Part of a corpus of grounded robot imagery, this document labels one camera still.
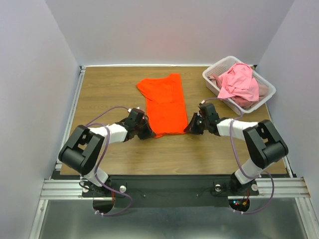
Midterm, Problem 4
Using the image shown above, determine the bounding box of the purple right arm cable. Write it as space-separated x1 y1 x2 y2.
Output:
199 97 275 215

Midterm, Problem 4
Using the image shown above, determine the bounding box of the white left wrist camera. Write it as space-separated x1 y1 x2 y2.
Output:
128 108 145 114

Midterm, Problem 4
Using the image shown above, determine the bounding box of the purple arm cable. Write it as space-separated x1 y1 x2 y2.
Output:
199 97 275 215
84 106 134 217

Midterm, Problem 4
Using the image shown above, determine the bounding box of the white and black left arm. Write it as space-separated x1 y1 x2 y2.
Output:
58 108 156 196

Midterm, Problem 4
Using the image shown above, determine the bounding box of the white perforated plastic basket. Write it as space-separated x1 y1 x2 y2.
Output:
202 56 276 115

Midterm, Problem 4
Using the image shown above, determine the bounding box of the orange t shirt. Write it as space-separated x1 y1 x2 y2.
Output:
137 73 188 138

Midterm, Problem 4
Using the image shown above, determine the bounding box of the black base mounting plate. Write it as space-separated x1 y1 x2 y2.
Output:
80 175 259 215

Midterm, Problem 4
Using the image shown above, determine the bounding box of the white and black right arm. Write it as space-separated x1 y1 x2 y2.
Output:
184 102 289 194

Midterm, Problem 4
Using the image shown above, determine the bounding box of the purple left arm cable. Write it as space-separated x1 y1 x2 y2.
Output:
84 106 134 217

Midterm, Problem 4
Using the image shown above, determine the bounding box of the dusty pink t shirt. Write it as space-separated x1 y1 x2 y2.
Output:
208 75 269 108

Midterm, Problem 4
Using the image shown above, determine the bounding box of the aluminium frame rail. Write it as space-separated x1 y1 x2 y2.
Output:
29 66 86 239

